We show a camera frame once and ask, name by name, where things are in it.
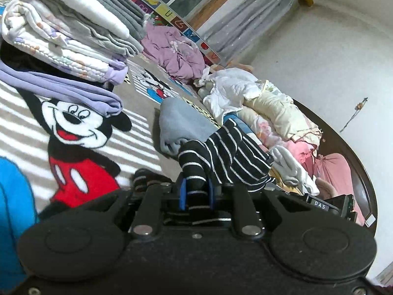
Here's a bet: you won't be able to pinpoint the pile of unfolded clothes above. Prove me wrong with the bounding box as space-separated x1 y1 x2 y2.
194 68 323 164

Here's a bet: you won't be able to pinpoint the black white striped shirt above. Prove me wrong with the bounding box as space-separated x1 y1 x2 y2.
132 118 274 226

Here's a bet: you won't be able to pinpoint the stack folded clothes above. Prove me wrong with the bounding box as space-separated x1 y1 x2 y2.
1 0 148 117
269 145 320 196

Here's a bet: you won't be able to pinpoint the right stack folded clothes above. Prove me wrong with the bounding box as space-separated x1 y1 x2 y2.
269 145 320 196

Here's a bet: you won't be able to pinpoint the grey folded garment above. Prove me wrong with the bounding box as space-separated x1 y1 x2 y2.
158 97 219 157

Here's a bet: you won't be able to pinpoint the Mickey Mouse brown blanket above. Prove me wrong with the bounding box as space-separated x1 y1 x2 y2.
0 0 222 283

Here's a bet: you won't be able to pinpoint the purple floral duvet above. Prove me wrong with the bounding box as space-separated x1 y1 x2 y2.
1 0 205 84

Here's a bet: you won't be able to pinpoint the left stack folded clothes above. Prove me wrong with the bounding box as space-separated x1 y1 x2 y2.
1 0 148 117

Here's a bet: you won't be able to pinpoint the pink pillow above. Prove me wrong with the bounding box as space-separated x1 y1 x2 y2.
312 152 366 225

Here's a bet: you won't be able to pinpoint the grey curtain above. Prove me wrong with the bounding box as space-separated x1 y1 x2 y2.
196 0 296 64

